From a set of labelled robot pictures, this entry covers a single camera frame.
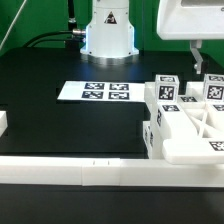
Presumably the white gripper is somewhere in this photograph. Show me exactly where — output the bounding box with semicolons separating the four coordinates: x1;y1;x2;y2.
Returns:
157;0;224;74

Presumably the white chair back frame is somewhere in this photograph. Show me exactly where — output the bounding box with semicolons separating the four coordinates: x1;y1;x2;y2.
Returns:
144;82;224;165

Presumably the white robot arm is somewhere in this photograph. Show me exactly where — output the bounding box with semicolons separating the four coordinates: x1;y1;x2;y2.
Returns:
80;0;224;73

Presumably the white diagonal rod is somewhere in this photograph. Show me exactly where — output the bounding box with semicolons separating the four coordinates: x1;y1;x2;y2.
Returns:
0;0;27;52

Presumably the white U-shaped fence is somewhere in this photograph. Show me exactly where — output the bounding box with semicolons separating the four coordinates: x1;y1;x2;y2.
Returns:
0;112;224;187

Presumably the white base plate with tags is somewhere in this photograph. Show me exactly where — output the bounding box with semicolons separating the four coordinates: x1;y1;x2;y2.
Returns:
58;81;145;102

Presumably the black cable with connector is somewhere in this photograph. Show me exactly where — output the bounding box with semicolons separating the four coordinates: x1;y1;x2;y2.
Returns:
23;28;88;48

